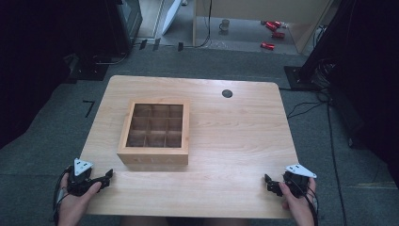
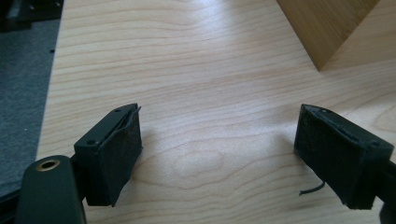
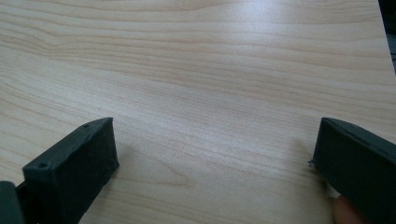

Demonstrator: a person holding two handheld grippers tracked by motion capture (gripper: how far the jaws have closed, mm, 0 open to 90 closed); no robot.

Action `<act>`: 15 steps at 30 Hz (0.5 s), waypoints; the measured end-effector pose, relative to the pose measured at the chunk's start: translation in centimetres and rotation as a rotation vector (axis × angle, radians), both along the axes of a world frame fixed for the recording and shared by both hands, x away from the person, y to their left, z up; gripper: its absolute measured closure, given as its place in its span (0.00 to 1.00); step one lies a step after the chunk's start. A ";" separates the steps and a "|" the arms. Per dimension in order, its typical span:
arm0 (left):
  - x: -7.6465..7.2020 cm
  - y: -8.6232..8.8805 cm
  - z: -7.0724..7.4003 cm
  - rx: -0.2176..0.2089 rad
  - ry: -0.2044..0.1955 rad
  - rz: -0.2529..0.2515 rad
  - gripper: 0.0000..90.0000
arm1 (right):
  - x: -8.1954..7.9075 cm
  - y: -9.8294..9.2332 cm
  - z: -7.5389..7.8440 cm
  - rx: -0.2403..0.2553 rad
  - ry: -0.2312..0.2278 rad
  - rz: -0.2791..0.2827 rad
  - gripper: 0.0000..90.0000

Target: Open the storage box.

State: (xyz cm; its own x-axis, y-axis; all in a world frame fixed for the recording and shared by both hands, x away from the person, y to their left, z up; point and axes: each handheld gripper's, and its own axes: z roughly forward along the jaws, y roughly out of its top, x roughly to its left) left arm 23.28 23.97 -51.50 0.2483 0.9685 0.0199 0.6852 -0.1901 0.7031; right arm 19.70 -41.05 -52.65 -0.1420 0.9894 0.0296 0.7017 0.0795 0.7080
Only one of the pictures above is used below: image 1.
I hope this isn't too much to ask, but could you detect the black looped floor cable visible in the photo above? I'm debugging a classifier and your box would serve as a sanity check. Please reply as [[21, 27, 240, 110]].
[[91, 51, 130, 66]]

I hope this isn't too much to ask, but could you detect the white leaning board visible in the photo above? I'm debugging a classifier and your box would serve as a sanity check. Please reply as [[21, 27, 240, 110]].
[[160, 0, 183, 36]]

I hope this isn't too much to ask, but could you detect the grey mug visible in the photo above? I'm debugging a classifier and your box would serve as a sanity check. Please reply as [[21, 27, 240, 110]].
[[218, 18, 231, 32]]

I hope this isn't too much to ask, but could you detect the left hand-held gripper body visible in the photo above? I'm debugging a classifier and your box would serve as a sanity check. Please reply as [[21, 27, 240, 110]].
[[66, 157, 104, 198]]

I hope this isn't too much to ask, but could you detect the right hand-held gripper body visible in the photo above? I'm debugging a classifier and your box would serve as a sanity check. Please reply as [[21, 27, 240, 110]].
[[281, 163, 318, 200]]

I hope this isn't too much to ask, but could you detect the person's right hand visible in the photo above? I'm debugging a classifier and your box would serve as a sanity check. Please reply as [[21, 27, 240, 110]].
[[278, 177, 317, 226]]

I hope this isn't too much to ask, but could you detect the person's left hand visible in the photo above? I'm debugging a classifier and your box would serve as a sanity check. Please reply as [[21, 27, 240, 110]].
[[57, 172, 104, 226]]

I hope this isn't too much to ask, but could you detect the right hand-held gripper cable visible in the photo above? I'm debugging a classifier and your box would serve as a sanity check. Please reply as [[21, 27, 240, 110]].
[[295, 182, 320, 226]]

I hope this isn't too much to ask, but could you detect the left hand-held gripper cable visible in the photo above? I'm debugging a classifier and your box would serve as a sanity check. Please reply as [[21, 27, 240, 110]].
[[52, 166, 73, 226]]

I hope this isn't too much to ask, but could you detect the wooden compartment box, glass lid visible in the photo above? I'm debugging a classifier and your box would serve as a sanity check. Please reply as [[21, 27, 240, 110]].
[[117, 99, 191, 167]]

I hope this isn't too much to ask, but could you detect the black stand base plate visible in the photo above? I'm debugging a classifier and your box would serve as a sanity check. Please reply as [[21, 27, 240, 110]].
[[283, 65, 322, 92]]

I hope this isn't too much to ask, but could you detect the black cabinet with monitor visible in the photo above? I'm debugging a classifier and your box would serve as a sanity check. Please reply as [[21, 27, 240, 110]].
[[79, 0, 144, 59]]

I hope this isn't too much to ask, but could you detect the black hanging cable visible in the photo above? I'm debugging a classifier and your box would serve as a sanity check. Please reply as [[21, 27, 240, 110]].
[[184, 0, 214, 49]]

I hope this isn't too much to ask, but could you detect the long black floor cable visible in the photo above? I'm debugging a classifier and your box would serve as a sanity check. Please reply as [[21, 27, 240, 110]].
[[326, 102, 348, 226]]

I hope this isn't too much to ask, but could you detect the hand-held gripper cable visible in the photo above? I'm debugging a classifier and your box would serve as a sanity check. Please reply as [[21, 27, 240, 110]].
[[52, 166, 73, 226], [295, 182, 320, 226]]

